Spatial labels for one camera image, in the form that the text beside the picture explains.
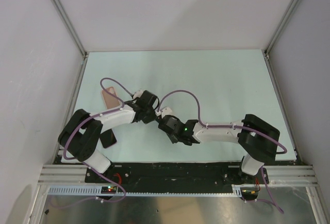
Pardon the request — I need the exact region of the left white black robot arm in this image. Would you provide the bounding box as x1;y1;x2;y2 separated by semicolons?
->
58;90;159;182

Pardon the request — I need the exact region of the aluminium frame post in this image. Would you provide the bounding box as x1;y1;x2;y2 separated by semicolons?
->
263;0;302;60
51;0;88;59

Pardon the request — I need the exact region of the black phone purple edge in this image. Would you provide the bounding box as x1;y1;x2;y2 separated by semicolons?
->
100;129;117;148

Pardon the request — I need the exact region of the left small circuit board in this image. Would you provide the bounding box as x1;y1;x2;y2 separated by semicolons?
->
101;186;118;194

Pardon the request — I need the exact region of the white slotted cable duct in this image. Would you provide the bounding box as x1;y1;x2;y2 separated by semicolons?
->
48;185;242;197

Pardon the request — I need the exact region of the purple cable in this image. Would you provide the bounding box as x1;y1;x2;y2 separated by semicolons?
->
61;78;135;161
156;90;287;214

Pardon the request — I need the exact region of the right aluminium frame post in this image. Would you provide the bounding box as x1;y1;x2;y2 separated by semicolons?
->
263;0;302;60

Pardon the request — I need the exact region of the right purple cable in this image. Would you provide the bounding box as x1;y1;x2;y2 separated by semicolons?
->
156;90;287;214

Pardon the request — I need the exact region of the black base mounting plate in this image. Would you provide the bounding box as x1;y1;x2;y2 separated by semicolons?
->
85;162;269;194

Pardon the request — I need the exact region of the small circuit board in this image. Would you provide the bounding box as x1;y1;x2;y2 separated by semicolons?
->
101;186;118;194
240;188;259;201

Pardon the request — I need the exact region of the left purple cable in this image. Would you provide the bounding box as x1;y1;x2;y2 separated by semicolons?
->
61;78;135;161

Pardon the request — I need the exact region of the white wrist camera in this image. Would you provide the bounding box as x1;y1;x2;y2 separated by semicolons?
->
132;89;144;99
156;107;173;118

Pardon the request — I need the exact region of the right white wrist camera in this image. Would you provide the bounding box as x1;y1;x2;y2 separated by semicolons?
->
156;107;173;118

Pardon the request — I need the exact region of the right small circuit board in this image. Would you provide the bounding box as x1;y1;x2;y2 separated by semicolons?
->
240;188;259;201

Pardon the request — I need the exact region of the left aluminium frame post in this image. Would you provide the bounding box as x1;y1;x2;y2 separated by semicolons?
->
51;0;88;59

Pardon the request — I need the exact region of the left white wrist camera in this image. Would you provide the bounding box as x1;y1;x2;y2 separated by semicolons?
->
132;89;144;99

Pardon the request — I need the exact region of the pink phone case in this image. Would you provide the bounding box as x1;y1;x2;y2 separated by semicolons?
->
101;87;121;109

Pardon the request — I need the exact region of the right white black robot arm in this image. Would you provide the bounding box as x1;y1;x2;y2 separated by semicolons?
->
156;114;280;183

